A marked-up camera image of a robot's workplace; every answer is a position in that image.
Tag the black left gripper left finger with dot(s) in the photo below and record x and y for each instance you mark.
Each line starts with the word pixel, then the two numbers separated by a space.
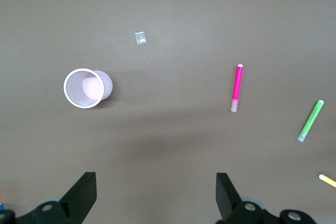
pixel 78 197

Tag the green marker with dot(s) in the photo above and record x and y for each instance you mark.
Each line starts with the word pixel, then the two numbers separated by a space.
pixel 311 120

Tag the yellow marker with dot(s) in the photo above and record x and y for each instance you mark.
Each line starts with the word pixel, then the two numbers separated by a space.
pixel 328 180

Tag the pink marker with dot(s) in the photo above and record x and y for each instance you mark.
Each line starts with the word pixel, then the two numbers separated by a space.
pixel 238 82

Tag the small clear tape piece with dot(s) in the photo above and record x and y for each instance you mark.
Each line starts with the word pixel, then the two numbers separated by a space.
pixel 140 37

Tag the pink translucent plastic cup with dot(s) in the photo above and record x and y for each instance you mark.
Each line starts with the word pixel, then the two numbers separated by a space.
pixel 106 85

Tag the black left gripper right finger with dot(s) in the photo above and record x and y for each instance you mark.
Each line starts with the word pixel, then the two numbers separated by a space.
pixel 227 197

